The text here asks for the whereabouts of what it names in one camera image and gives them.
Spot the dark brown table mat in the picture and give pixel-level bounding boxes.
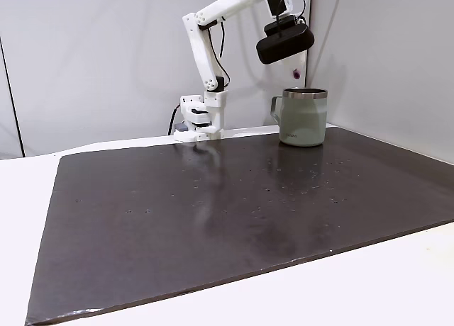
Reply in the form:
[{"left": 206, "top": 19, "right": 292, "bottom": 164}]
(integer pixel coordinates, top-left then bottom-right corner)
[{"left": 24, "top": 126, "right": 454, "bottom": 326}]

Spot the black camera cable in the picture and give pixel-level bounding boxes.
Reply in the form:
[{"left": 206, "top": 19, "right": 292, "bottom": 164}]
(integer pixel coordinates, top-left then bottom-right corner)
[{"left": 275, "top": 0, "right": 308, "bottom": 26}]

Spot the thin black vertical strip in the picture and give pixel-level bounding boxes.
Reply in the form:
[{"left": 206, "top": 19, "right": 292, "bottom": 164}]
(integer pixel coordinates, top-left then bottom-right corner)
[{"left": 0, "top": 38, "right": 26, "bottom": 158}]

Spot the black base power cable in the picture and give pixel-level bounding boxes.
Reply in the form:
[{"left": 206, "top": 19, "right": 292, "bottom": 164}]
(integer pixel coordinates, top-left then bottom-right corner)
[{"left": 167, "top": 105, "right": 182, "bottom": 136}]

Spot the grey-green steel rimmed mug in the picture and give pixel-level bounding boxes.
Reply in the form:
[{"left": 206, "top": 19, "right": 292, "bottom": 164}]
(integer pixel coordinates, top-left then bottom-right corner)
[{"left": 270, "top": 87, "right": 328, "bottom": 148}]

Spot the black oval camera box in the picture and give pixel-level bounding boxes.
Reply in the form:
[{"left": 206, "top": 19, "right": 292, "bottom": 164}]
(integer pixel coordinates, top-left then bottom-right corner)
[{"left": 255, "top": 23, "right": 316, "bottom": 66}]

